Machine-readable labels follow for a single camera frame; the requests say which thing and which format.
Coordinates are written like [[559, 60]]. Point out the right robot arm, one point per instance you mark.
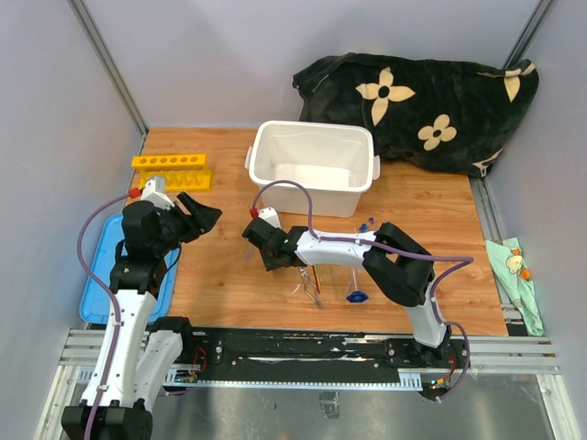
[[401, 268]]

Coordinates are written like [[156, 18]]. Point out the green printed cloth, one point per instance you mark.
[[513, 275]]

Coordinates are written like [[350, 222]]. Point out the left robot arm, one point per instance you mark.
[[133, 360]]

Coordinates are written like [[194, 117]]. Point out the graduated cylinder blue base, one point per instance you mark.
[[354, 293]]

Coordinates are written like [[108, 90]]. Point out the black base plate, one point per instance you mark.
[[302, 359]]

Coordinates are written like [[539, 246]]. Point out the clear test tube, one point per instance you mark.
[[249, 254]]

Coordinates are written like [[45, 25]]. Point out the white plastic bin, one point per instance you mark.
[[335, 163]]

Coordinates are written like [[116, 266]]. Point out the blue plastic tray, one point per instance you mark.
[[95, 304]]

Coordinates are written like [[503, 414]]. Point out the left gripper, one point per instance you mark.
[[205, 216]]

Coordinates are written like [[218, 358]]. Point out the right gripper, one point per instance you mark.
[[270, 264]]

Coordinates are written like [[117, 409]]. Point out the black floral blanket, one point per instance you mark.
[[439, 115]]

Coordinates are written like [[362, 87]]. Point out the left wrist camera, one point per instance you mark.
[[153, 191]]

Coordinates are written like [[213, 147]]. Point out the red yellow green spatula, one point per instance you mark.
[[317, 279]]

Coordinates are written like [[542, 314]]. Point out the metal crucible tongs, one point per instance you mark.
[[308, 283]]

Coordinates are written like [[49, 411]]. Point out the yellow test tube rack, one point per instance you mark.
[[181, 172]]

